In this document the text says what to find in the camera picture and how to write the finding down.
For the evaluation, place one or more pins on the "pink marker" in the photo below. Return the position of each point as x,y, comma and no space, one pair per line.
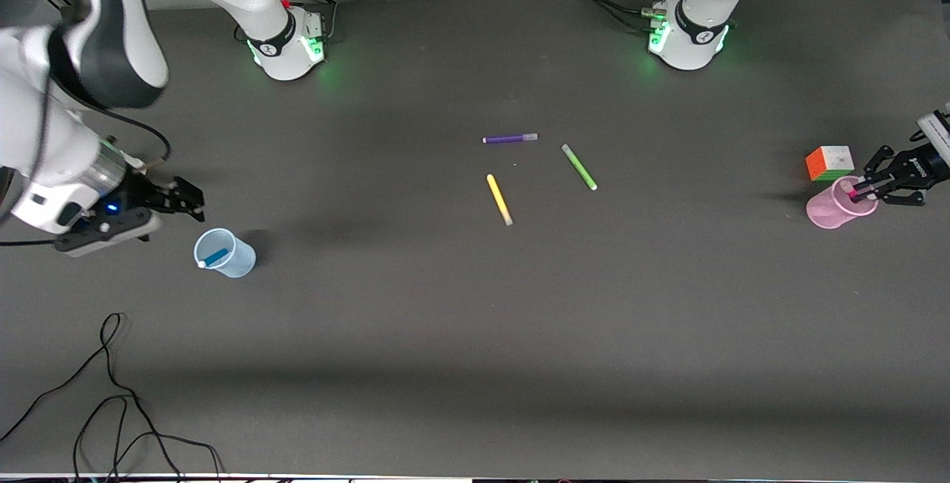
850,190

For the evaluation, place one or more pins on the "light blue plastic cup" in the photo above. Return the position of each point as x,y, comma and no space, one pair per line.
241,260

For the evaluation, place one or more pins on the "green marker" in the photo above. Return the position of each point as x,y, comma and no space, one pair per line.
579,166

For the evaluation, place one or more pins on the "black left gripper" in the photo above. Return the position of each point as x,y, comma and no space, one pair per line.
915,168

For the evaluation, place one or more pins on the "pink plastic cup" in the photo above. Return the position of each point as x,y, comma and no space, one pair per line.
824,212

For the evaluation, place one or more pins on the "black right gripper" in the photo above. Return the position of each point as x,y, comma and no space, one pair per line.
142,194

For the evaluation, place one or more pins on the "purple marker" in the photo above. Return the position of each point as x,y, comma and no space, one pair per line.
508,139

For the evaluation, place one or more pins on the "yellow marker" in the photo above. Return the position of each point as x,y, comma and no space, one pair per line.
499,199

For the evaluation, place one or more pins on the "blue marker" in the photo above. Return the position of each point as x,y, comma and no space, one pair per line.
217,256

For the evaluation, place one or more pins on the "colourful puzzle cube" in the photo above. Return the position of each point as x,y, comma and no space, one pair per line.
827,164

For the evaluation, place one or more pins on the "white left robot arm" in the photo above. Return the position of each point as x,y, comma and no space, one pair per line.
698,30

